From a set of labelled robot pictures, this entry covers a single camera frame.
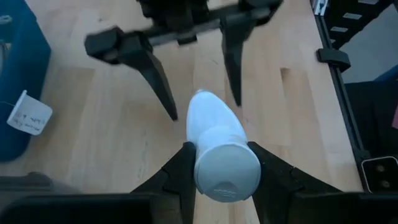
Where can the black metal table frame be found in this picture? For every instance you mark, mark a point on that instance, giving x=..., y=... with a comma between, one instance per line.
x=342, y=93

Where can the white-edged black box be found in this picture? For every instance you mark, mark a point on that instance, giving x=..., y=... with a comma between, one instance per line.
x=381, y=174

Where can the black frame clamp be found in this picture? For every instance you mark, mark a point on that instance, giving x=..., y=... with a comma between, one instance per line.
x=334, y=59

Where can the white paper towel tag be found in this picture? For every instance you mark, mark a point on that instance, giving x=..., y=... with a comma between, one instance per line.
x=29, y=113

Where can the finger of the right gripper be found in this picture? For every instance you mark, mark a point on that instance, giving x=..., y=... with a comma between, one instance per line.
x=234, y=46
x=136, y=53

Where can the white-capped clear bottle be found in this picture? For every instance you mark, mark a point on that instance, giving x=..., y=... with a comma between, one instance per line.
x=224, y=149

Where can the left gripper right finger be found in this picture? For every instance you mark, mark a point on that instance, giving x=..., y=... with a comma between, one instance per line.
x=280, y=186

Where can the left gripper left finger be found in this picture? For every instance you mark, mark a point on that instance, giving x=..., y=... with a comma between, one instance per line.
x=174, y=186

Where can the blue plastic bin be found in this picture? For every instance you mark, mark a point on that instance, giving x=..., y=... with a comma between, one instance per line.
x=21, y=77

